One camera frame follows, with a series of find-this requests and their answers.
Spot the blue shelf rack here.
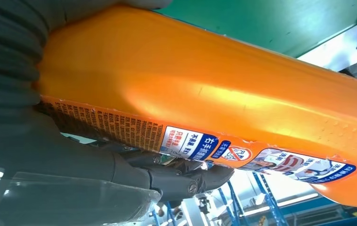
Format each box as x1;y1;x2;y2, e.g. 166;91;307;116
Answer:
150;173;357;226

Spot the ceiling light bar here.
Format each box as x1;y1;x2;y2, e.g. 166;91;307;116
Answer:
241;193;319;218

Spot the green table mat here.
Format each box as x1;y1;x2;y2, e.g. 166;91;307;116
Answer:
158;0;357;58

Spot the white desk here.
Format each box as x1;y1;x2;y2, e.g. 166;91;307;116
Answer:
297;14;357;73

